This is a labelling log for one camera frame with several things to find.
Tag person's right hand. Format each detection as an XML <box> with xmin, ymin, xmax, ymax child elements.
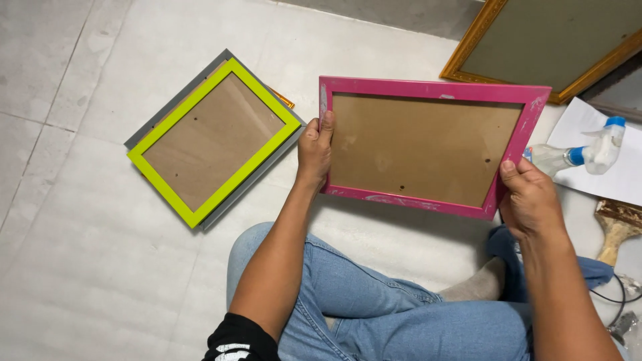
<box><xmin>499</xmin><ymin>158</ymin><xmax>567</xmax><ymax>242</ymax></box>

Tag person's left hand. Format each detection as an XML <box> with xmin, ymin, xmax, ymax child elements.
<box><xmin>297</xmin><ymin>110</ymin><xmax>336</xmax><ymax>187</ymax></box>

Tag pink picture frame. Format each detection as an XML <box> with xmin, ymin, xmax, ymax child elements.
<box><xmin>318</xmin><ymin>76</ymin><xmax>552</xmax><ymax>221</ymax></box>

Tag blue cloth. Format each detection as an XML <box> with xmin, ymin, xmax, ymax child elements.
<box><xmin>486</xmin><ymin>225</ymin><xmax>615</xmax><ymax>303</ymax></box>

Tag clear spray bottle blue cap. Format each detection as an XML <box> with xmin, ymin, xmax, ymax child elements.
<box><xmin>522</xmin><ymin>116</ymin><xmax>627</xmax><ymax>178</ymax></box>

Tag white paper sheet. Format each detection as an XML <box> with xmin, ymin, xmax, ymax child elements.
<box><xmin>546</xmin><ymin>97</ymin><xmax>642</xmax><ymax>207</ymax></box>

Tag wooden paint brush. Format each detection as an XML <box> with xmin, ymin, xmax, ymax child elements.
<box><xmin>594</xmin><ymin>199</ymin><xmax>642</xmax><ymax>267</ymax></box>

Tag person's grey sock foot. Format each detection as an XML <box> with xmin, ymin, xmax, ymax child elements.
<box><xmin>439</xmin><ymin>257</ymin><xmax>507</xmax><ymax>303</ymax></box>

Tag dark framed panel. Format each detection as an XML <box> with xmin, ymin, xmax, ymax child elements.
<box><xmin>579</xmin><ymin>52</ymin><xmax>642</xmax><ymax>123</ymax></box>

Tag clear plastic wrap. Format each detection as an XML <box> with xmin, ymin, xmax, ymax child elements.
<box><xmin>607</xmin><ymin>273</ymin><xmax>642</xmax><ymax>361</ymax></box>

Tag person's blue jeans legs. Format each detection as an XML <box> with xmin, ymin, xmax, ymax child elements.
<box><xmin>226</xmin><ymin>222</ymin><xmax>630</xmax><ymax>361</ymax></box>

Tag person's black sleeve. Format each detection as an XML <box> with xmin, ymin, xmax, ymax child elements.
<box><xmin>202</xmin><ymin>312</ymin><xmax>282</xmax><ymax>361</ymax></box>

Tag grey picture frame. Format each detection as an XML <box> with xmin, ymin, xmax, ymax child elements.
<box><xmin>123</xmin><ymin>48</ymin><xmax>308</xmax><ymax>232</ymax></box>

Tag orange picture frame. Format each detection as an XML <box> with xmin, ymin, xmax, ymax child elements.
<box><xmin>266</xmin><ymin>85</ymin><xmax>296</xmax><ymax>110</ymax></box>

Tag lime green picture frame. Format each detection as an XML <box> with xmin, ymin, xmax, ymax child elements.
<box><xmin>126</xmin><ymin>57</ymin><xmax>303</xmax><ymax>229</ymax></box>

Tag black cable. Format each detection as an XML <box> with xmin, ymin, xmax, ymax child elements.
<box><xmin>589</xmin><ymin>273</ymin><xmax>642</xmax><ymax>329</ymax></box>

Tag large gold picture frame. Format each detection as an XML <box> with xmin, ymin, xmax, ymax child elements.
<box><xmin>439</xmin><ymin>0</ymin><xmax>642</xmax><ymax>105</ymax></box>

